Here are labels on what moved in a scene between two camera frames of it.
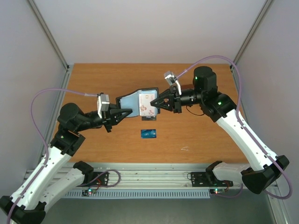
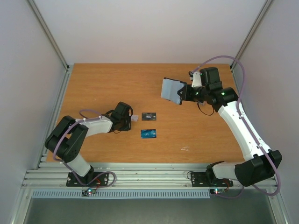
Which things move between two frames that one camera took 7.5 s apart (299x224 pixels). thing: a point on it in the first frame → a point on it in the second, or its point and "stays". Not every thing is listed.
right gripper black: (176, 101) → (185, 91)
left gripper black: (108, 117) → (127, 127)
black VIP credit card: (145, 118) stays
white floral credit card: (145, 108) → (134, 118)
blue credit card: (148, 133) stays
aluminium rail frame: (156, 176) stays
